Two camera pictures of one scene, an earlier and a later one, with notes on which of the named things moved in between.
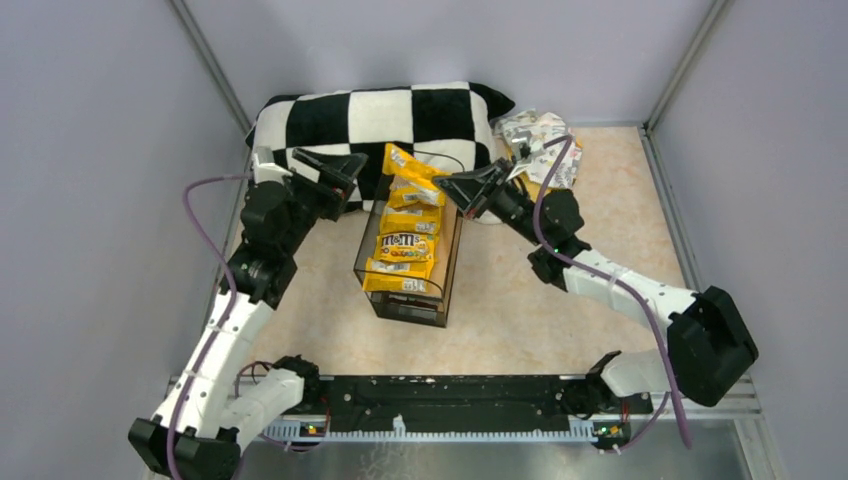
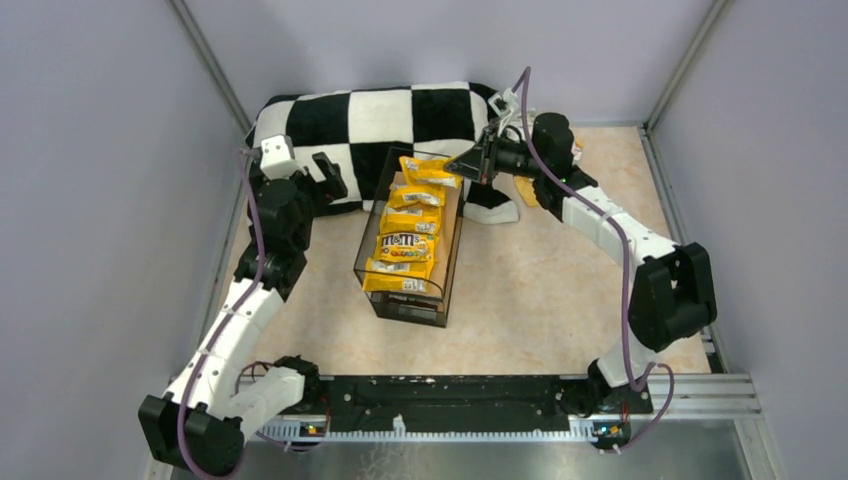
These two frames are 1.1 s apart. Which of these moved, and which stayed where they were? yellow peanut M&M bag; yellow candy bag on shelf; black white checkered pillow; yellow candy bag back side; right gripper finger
Moved: right gripper finger
Stayed: yellow candy bag back side; yellow peanut M&M bag; yellow candy bag on shelf; black white checkered pillow
